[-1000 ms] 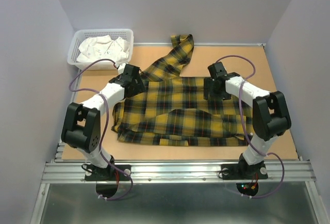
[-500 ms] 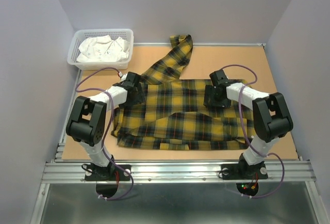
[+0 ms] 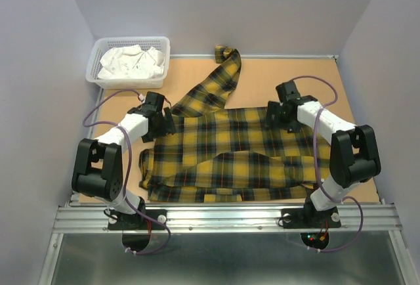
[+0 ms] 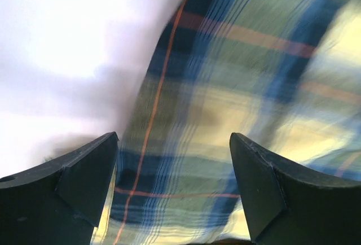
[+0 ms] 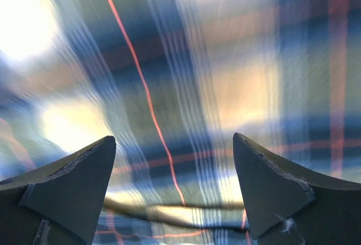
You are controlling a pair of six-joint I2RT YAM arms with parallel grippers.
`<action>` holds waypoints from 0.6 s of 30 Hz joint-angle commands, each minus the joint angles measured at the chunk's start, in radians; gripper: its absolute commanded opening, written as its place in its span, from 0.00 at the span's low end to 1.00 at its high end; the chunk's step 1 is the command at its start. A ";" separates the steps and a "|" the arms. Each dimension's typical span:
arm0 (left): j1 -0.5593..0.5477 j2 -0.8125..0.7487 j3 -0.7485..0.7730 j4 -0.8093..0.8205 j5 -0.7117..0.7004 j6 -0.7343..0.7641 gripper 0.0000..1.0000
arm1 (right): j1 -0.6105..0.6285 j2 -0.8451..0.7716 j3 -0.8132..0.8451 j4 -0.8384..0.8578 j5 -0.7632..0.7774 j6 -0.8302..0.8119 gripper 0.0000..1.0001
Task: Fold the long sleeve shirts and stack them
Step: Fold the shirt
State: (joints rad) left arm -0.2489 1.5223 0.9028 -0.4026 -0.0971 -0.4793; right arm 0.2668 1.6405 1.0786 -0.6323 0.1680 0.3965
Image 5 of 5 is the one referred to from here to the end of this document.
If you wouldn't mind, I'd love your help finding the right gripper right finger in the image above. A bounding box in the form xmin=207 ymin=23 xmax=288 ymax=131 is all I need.
xmin=233 ymin=133 xmax=360 ymax=244

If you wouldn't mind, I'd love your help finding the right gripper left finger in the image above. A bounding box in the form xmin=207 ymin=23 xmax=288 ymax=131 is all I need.
xmin=1 ymin=136 xmax=116 ymax=244

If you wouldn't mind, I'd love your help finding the yellow plaid long sleeve shirt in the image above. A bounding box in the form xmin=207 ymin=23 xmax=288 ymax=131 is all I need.
xmin=1 ymin=0 xmax=360 ymax=244

